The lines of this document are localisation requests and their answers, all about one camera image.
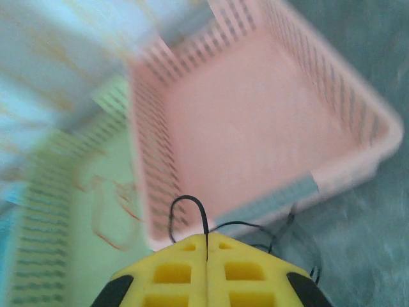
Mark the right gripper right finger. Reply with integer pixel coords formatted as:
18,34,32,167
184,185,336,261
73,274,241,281
207,232,333,307

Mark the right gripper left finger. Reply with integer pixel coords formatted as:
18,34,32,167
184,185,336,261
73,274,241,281
91,233,208,307

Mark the green plastic basket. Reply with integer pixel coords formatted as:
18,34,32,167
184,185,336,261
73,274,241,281
6,76,154,307

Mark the thin green cable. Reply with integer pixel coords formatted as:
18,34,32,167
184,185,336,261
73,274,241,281
167,194,323,285

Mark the pink plastic basket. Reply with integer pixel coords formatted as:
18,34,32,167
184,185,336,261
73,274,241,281
127,0,404,252

